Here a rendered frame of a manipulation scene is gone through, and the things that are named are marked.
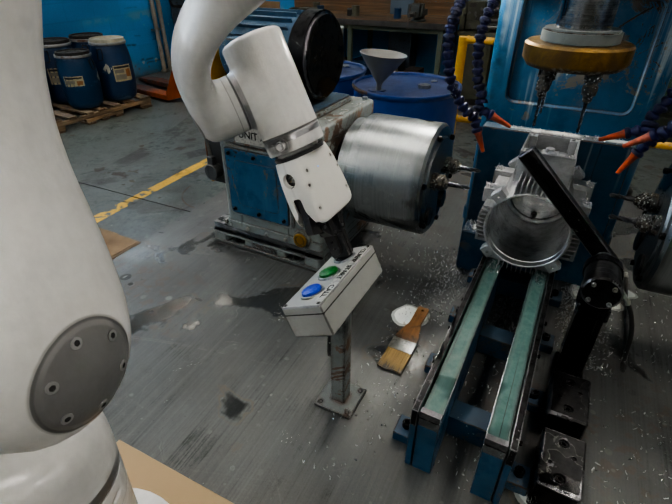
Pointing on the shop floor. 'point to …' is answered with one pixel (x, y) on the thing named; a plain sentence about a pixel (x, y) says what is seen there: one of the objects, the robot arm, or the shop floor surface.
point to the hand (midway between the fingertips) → (338, 243)
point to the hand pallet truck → (160, 83)
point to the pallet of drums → (90, 78)
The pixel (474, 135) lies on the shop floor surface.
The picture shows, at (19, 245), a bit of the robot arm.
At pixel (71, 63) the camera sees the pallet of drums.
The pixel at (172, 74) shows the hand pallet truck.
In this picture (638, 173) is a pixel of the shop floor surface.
